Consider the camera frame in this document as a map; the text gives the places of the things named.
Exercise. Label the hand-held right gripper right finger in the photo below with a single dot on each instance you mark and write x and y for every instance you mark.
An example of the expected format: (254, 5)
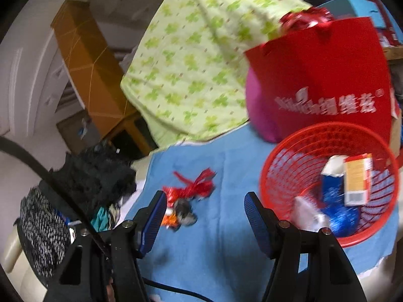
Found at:
(256, 217)

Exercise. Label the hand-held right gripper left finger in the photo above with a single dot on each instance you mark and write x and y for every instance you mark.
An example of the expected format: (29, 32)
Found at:
(154, 220)

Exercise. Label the orange foil wrapper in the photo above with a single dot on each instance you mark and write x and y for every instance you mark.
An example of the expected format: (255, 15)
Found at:
(170, 219)

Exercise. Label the black plastic bag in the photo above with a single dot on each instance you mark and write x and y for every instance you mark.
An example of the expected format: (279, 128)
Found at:
(184, 210)

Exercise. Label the red plastic mesh basket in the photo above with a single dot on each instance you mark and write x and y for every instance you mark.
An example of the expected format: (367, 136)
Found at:
(283, 170)

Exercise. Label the red ribbon wrapper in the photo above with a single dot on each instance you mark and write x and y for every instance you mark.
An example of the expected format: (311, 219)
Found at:
(198, 187)

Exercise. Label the clear plastic bag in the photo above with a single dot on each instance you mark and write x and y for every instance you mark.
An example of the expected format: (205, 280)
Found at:
(307, 212)

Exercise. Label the teal cloth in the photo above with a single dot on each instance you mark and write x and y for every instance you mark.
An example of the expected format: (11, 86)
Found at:
(100, 218)

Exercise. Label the blue towel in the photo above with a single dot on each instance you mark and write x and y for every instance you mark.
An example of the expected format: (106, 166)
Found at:
(220, 163)

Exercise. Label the black lace cloth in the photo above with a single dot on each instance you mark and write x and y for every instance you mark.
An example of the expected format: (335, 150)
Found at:
(94, 176)

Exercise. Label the blue white foil wrapper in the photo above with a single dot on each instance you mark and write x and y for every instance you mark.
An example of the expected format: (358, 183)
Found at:
(340, 214)

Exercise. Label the white crumpled paper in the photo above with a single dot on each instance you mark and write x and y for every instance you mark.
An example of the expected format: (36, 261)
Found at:
(333, 165)

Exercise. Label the magenta cushion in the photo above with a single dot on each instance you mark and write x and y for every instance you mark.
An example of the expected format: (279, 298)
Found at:
(261, 116)

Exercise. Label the orange white carton box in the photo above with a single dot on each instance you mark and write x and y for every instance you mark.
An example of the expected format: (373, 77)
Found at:
(357, 179)

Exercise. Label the black white spotted cloth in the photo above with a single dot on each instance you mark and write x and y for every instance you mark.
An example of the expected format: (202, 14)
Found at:
(41, 236)

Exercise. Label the brown patterned panel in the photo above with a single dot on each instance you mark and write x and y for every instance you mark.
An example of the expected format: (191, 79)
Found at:
(77, 130)

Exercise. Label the cream leather sofa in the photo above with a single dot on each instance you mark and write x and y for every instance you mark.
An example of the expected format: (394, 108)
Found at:
(12, 258)

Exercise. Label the red paper gift bag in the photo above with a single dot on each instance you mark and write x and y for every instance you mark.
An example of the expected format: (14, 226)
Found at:
(314, 69)

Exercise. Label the green clover print blanket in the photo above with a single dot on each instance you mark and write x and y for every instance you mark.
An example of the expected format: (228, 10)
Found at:
(195, 53)

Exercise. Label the orange wooden cabinet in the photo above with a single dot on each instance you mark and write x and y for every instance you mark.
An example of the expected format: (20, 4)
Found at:
(82, 56)

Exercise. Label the white panelled door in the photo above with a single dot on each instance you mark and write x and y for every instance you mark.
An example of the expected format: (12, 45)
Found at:
(25, 69)

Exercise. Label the red foil bow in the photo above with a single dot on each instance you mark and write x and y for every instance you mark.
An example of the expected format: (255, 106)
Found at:
(302, 17)

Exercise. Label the light blue box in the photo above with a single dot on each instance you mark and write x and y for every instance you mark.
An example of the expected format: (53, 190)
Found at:
(355, 6)

